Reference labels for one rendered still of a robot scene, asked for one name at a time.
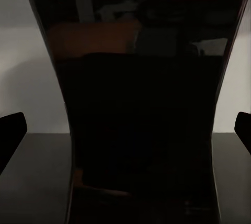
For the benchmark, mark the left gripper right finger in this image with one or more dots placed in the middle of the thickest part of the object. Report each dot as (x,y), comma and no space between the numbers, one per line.
(243,129)

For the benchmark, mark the bottle of coffee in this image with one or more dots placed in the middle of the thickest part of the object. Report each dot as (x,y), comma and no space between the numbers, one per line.
(140,81)

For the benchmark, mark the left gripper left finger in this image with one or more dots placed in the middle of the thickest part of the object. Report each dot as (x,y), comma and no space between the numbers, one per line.
(12,130)

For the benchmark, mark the shelf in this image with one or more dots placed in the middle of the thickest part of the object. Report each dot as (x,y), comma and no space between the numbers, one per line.
(34,183)

